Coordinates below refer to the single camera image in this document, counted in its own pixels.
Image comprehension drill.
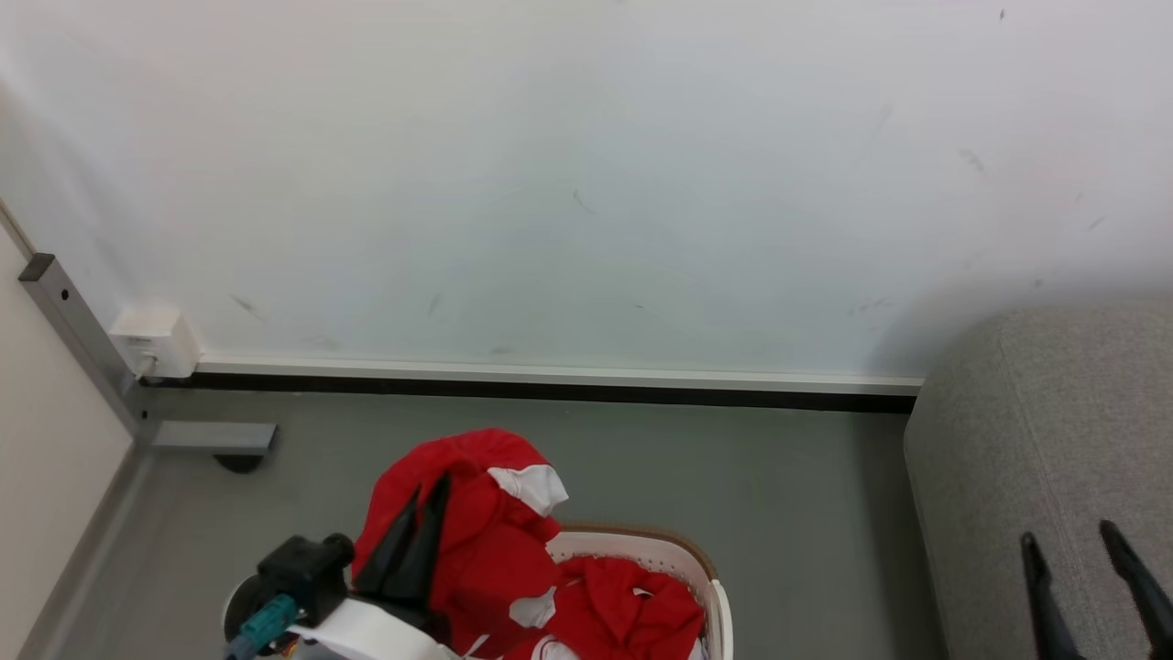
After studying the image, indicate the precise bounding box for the white and black baseboard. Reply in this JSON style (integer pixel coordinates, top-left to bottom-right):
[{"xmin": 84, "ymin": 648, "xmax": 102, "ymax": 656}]
[{"xmin": 145, "ymin": 355, "xmax": 925, "ymax": 414}]

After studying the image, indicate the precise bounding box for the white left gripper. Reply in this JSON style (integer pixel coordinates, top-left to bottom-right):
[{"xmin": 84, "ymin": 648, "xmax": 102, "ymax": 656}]
[{"xmin": 289, "ymin": 471, "xmax": 459, "ymax": 660}]

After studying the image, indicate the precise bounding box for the grey fabric sofa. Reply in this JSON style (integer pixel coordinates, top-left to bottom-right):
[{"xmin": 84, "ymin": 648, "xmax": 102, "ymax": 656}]
[{"xmin": 904, "ymin": 306, "xmax": 1173, "ymax": 660}]

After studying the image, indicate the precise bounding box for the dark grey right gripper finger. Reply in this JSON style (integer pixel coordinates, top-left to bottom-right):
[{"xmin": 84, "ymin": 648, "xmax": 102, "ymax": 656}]
[
  {"xmin": 1099, "ymin": 520, "xmax": 1173, "ymax": 660},
  {"xmin": 1020, "ymin": 532, "xmax": 1084, "ymax": 660}
]

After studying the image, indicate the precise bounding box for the white perforated laundry basket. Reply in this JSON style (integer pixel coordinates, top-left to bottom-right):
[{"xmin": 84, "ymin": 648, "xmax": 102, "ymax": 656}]
[{"xmin": 544, "ymin": 523, "xmax": 734, "ymax": 660}]

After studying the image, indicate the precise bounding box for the white wall outlet box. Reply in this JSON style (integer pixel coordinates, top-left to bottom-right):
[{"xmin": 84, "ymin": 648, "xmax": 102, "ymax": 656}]
[{"xmin": 109, "ymin": 306, "xmax": 202, "ymax": 382}]

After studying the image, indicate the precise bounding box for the red garment with white patches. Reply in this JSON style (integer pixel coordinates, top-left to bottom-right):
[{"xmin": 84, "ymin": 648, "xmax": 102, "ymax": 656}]
[{"xmin": 351, "ymin": 428, "xmax": 570, "ymax": 660}]

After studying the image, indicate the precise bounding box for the teal connector cable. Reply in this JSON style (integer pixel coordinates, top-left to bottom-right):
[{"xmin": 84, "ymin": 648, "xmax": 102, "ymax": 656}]
[{"xmin": 225, "ymin": 593, "xmax": 300, "ymax": 660}]

